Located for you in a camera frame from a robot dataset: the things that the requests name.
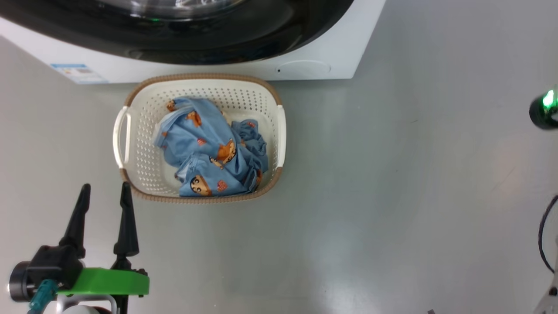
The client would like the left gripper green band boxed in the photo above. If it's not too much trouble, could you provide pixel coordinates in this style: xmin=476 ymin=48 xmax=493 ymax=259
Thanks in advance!
xmin=58 ymin=182 xmax=150 ymax=314

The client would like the large blue cartoon garment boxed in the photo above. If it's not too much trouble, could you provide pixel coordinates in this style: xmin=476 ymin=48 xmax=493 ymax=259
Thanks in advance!
xmin=153 ymin=97 xmax=245 ymax=198

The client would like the black glass washer door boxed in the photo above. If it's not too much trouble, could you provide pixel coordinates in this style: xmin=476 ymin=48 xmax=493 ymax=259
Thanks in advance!
xmin=0 ymin=0 xmax=354 ymax=65

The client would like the cream perforated laundry basket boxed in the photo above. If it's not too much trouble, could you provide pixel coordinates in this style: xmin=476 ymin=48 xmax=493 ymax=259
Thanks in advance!
xmin=112 ymin=73 xmax=287 ymax=204

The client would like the white front-load washing machine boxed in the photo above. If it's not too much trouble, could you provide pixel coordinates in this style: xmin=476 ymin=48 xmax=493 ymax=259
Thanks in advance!
xmin=0 ymin=0 xmax=386 ymax=84

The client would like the blue energy label sticker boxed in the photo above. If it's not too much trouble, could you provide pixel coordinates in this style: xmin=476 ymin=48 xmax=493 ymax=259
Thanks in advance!
xmin=50 ymin=64 xmax=109 ymax=84

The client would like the round white filter cover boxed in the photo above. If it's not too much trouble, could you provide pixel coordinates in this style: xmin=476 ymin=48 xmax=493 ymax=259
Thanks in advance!
xmin=277 ymin=60 xmax=332 ymax=80

